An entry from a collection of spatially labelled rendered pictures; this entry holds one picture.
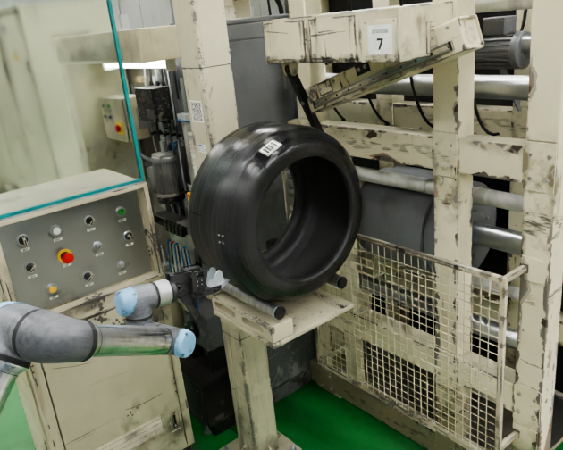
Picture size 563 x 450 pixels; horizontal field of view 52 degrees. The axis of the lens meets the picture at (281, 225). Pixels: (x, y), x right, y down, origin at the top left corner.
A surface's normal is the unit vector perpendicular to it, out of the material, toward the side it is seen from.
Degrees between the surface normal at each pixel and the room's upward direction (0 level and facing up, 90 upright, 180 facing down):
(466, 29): 72
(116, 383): 91
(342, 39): 90
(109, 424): 90
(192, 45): 90
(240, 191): 66
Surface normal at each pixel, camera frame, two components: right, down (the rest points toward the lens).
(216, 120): 0.63, 0.21
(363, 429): -0.10, -0.94
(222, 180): -0.68, -0.33
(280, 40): -0.77, 0.29
